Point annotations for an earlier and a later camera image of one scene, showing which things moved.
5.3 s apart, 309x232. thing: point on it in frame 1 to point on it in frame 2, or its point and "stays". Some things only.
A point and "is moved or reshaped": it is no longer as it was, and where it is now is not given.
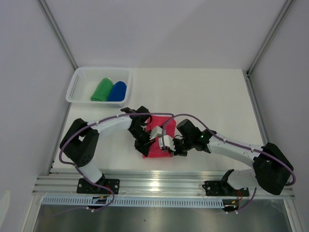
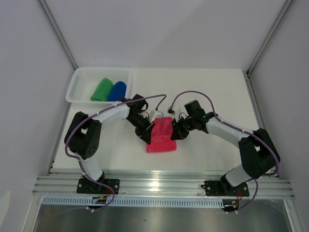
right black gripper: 177,152 to 178,134
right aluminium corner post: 267,41 stays
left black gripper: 144,146 to 145,133
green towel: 102,90 stays
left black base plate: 84,186 stays
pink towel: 168,124 is moved or reshaped
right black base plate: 219,188 stays
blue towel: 118,91 stays
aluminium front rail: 152,184 stays
